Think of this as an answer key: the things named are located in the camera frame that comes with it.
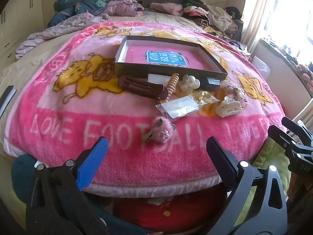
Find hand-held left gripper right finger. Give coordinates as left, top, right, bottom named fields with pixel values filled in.
left=206, top=136, right=288, bottom=235

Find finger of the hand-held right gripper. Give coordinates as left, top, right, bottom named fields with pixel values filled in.
left=281, top=117, right=313, bottom=144
left=267, top=125, right=313, bottom=174

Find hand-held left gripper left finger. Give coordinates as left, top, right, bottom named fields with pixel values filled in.
left=26, top=136, right=109, bottom=235

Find white claw clip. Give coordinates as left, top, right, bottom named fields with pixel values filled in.
left=215, top=97, right=242, bottom=118

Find yellow plastic packet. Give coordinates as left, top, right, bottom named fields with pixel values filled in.
left=192, top=90, right=220, bottom=106

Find pink fuzzy hair clip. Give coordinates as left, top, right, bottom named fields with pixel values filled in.
left=142, top=117, right=176, bottom=143

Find clear plastic packet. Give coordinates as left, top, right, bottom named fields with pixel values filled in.
left=156, top=96, right=200, bottom=120

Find floral scrunchie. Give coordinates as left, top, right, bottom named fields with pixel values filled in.
left=219, top=80, right=248, bottom=108

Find small dark blue box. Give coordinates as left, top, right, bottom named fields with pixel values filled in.
left=201, top=77, right=222, bottom=91

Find cream claw clip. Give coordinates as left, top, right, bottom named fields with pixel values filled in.
left=176, top=74, right=201, bottom=93

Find brown hair clip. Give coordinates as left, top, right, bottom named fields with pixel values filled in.
left=118, top=76, right=169, bottom=101

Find beige spiral hair tie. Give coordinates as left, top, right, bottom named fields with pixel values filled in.
left=163, top=73, right=180, bottom=102

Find shallow cardboard box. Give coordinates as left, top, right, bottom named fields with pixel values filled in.
left=115, top=35, right=229, bottom=81

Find green cloth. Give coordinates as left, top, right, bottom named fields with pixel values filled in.
left=254, top=137, right=291, bottom=201

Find pink printed blanket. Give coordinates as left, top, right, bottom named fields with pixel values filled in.
left=6, top=21, right=288, bottom=199

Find red cloth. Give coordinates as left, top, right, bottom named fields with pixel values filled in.
left=112, top=188, right=228, bottom=233

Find white bag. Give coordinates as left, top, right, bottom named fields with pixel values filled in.
left=252, top=56, right=271, bottom=79

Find windowsill clutter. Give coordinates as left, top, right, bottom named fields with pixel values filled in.
left=259, top=37, right=313, bottom=91

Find dark teal cloth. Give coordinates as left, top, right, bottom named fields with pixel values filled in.
left=11, top=154, right=37, bottom=201

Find patterned fabric bundle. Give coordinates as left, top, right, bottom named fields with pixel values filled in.
left=228, top=37, right=252, bottom=57

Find cream curtain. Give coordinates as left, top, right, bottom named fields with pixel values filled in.
left=241, top=0, right=277, bottom=54

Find pile of clothes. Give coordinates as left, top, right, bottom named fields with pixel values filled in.
left=182, top=0, right=244, bottom=38

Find lavender bed sheet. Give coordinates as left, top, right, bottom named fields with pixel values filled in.
left=16, top=13, right=110, bottom=59

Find pink purple clothes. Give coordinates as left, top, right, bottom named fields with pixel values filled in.
left=105, top=0, right=145, bottom=17

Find dark blue floral quilt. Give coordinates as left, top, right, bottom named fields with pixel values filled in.
left=48, top=0, right=110, bottom=27

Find pink fluffy garment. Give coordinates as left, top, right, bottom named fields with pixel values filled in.
left=150, top=2, right=184, bottom=16

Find cream wardrobe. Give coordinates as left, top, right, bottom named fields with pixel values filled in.
left=0, top=0, right=59, bottom=64

